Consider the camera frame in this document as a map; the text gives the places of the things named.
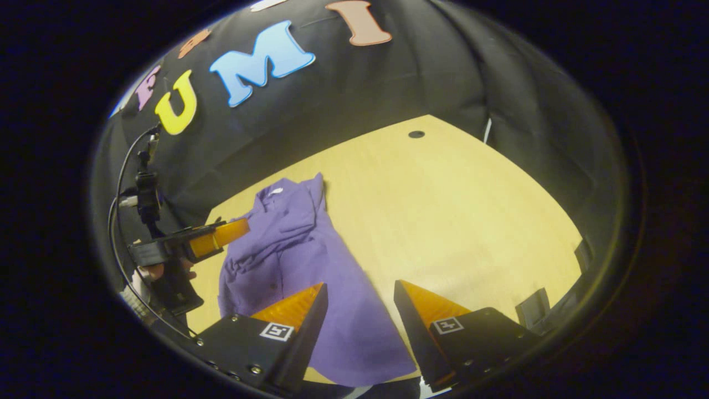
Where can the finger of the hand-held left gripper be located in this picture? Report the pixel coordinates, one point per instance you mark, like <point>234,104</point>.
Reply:
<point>166,249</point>

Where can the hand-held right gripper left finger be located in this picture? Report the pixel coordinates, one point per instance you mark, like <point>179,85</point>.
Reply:
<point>310,343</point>

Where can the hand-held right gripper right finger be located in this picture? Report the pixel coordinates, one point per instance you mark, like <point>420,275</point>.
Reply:
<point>415,338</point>

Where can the purple shirt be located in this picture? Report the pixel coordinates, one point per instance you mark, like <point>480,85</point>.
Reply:
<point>332,288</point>

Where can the black backdrop cloth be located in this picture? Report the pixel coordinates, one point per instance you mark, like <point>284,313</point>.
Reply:
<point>415,83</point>

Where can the dark table edge bracket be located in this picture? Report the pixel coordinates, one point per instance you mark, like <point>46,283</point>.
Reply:
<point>533,309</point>
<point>584,256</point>

